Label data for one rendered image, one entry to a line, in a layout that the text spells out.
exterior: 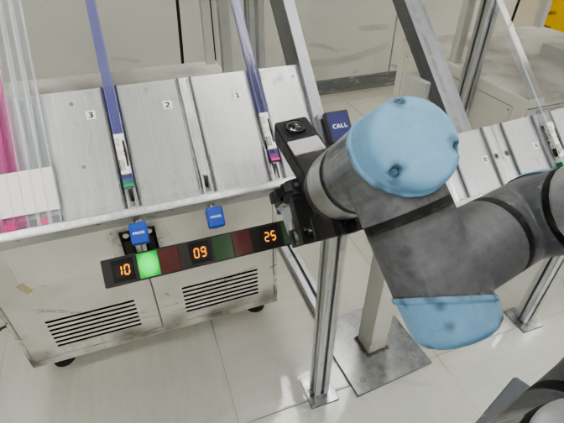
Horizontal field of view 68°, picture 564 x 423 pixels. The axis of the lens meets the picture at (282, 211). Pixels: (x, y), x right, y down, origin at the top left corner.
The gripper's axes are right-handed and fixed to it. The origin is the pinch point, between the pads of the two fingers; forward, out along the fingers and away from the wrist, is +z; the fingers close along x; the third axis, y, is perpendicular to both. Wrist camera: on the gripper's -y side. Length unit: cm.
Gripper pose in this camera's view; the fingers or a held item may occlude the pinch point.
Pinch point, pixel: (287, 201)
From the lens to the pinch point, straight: 63.5
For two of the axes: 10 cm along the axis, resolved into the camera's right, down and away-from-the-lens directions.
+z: -2.4, 1.6, 9.6
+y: 2.4, 9.6, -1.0
